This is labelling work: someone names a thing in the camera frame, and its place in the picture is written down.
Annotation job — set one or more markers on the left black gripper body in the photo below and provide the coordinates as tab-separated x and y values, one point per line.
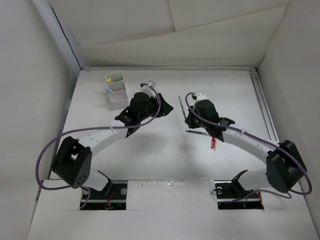
152	110

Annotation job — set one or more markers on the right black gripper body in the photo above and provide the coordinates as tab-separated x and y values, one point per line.
194	123

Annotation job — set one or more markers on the black pen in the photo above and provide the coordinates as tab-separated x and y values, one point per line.
182	107

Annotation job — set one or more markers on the dark blue pen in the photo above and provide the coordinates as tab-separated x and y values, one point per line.
196	132

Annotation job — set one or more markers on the red pen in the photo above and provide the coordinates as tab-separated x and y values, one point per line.
213	144

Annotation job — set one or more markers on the blue marker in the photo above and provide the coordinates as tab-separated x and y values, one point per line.
108	90

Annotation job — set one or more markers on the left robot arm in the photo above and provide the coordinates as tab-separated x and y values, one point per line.
73	160

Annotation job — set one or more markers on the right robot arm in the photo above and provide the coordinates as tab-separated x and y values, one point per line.
283	165

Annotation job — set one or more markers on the white three-compartment organizer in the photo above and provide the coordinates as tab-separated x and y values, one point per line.
119	97

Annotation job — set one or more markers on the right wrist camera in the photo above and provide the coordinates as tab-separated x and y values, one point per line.
200	96

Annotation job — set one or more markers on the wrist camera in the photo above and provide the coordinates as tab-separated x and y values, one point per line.
200	96
148	88

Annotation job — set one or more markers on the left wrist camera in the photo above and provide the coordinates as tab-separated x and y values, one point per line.
148	88

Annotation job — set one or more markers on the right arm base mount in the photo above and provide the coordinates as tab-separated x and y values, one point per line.
230	195

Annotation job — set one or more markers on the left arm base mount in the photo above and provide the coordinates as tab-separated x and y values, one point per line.
104	193

